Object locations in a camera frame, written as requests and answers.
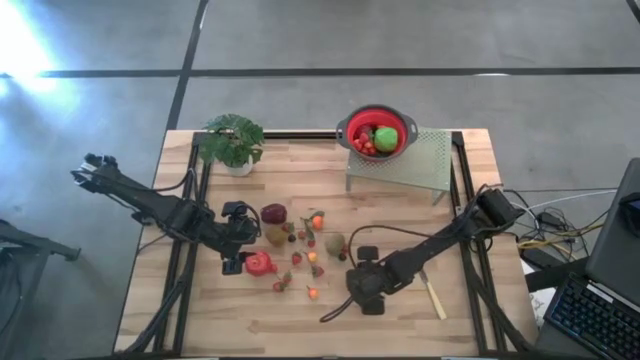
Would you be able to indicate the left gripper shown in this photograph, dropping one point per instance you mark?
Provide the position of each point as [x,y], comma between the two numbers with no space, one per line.
[237,235]

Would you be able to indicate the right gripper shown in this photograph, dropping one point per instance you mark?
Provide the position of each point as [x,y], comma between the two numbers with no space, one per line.
[372,280]

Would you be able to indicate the green perforated metal shelf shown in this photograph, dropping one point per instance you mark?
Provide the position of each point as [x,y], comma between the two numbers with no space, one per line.
[425,160]

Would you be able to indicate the green toy apple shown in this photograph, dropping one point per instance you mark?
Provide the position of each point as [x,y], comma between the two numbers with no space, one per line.
[386,140]

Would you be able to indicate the red colander with grey rim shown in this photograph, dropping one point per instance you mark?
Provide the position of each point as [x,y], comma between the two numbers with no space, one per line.
[350,125]

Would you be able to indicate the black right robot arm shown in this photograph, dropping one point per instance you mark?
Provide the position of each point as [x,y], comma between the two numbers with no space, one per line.
[440,245]

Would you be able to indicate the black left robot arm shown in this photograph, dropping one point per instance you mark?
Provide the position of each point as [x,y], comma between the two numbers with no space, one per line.
[150,207]

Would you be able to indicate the large red toy apple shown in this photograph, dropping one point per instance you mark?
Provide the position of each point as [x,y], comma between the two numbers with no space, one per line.
[260,264]

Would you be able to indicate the dark red toy apple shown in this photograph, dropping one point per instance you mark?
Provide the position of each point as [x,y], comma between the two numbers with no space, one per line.
[273,214]

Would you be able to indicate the small yellow-orange toy pear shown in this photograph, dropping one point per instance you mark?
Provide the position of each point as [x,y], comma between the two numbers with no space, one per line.
[312,257]
[313,293]

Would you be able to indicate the orange toy mandarin with leaves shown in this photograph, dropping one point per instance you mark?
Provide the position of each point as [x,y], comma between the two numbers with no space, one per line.
[317,223]

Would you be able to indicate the green plant in white pot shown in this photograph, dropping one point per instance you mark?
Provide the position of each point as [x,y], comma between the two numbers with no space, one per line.
[232,142]

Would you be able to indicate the black power brick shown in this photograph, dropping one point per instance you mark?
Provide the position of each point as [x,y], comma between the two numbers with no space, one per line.
[535,257]

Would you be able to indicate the white paper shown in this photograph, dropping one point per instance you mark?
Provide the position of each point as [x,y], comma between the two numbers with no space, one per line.
[539,305]

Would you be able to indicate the black power adapter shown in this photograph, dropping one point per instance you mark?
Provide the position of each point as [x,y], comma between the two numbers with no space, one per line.
[550,219]

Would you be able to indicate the black metal stand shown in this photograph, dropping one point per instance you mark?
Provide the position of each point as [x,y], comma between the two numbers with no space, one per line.
[30,240]

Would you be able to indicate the grey laptop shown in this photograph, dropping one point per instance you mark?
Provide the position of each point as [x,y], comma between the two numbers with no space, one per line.
[615,250]

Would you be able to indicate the small black device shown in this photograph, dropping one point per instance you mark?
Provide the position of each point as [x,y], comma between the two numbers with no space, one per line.
[631,220]

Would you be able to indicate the black metal table frame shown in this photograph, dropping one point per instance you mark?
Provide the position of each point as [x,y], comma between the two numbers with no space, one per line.
[300,135]

